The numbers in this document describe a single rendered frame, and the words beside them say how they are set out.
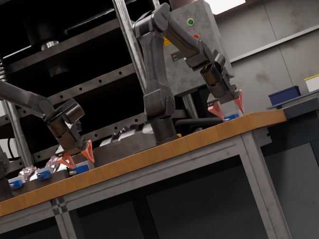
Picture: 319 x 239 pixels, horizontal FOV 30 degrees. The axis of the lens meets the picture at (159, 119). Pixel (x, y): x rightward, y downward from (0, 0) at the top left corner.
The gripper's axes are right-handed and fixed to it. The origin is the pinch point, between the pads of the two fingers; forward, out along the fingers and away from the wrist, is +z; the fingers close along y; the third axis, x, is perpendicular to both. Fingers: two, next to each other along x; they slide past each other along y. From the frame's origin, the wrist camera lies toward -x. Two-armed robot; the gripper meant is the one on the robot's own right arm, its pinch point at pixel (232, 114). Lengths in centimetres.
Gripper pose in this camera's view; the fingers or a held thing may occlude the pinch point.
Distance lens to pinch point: 211.6
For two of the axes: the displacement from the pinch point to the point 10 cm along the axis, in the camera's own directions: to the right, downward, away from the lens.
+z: 4.9, 7.9, 3.6
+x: -2.3, 5.2, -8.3
